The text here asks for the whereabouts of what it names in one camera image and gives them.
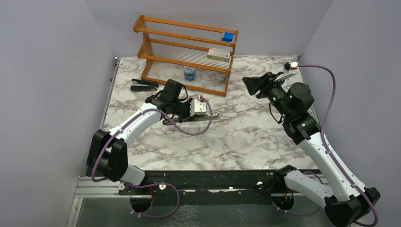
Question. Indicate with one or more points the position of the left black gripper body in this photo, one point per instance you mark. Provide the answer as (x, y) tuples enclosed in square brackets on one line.
[(183, 110)]

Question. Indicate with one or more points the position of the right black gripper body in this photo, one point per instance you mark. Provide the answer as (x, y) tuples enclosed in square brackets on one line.
[(272, 89)]

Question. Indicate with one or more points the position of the silver chrome stapler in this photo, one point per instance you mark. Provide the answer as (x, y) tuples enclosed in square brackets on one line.
[(200, 118)]

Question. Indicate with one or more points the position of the black stapler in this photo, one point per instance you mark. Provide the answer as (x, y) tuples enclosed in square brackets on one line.
[(139, 85)]

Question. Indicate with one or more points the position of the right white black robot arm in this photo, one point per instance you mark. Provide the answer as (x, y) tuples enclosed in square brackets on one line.
[(345, 199)]

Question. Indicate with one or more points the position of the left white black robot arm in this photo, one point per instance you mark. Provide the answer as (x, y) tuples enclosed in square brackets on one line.
[(108, 153)]

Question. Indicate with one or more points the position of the white green staples carton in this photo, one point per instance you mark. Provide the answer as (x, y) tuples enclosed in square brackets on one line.
[(219, 54)]

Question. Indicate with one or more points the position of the blue white plastic jar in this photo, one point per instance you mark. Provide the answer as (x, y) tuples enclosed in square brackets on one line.
[(189, 73)]

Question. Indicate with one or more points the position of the clear plastic jar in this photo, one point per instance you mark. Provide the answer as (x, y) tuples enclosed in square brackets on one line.
[(221, 77)]

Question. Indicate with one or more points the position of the blue box on shelf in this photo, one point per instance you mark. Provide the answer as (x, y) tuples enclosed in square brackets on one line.
[(227, 36)]

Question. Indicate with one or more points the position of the orange wooden shelf rack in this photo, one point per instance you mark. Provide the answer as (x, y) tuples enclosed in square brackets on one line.
[(170, 45)]

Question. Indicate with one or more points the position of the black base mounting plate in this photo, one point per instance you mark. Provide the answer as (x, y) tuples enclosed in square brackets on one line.
[(232, 187)]

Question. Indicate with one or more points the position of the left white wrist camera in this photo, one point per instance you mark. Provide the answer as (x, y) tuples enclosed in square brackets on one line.
[(198, 106)]

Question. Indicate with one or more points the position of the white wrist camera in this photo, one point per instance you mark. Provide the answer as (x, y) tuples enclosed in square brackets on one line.
[(198, 106), (290, 68)]

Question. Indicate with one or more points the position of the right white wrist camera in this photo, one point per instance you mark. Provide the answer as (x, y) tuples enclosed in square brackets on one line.
[(290, 68)]

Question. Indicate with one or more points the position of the aluminium frame rail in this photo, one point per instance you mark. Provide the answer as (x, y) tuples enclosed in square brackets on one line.
[(98, 204)]

